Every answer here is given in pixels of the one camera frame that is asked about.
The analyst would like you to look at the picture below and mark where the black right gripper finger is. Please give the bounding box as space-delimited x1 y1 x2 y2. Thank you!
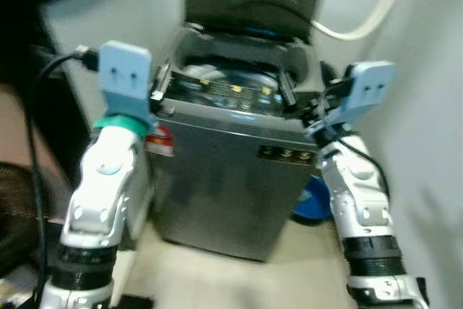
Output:
278 70 300 113

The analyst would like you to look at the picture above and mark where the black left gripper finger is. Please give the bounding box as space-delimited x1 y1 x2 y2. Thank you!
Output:
153 62 174 97

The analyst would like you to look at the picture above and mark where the grey top-load washing machine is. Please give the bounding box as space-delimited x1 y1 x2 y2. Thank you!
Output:
148 22 325 263

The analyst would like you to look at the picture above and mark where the red white sticker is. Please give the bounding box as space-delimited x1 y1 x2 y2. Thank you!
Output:
145 126 177 157

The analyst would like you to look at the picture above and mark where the black label plate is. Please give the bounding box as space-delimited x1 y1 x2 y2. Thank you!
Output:
258 144 317 167

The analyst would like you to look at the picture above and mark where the blue plastic basin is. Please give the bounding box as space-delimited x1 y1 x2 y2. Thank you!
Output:
292 174 334 224

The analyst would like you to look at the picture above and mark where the dark woven basket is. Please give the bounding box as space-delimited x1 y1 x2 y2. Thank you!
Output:
0 161 46 278

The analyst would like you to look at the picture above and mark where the light blue left wrist camera mount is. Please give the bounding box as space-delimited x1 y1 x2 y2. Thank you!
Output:
97 40 154 123

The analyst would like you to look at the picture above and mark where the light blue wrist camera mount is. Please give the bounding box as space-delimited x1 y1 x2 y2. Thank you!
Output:
327 61 397 130
97 40 154 123

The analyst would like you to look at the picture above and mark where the light blue right wrist camera mount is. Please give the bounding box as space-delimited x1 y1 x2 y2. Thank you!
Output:
327 61 397 130

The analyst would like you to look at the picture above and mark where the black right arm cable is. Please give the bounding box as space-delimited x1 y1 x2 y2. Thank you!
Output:
324 132 393 198

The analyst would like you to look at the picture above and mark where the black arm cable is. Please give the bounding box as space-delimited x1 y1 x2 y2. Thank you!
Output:
25 44 101 307
324 132 393 198

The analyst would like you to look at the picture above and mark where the white water hose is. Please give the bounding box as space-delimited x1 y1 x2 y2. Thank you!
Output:
311 0 419 42

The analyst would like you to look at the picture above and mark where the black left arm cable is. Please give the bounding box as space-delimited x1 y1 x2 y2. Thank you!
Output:
25 44 101 307

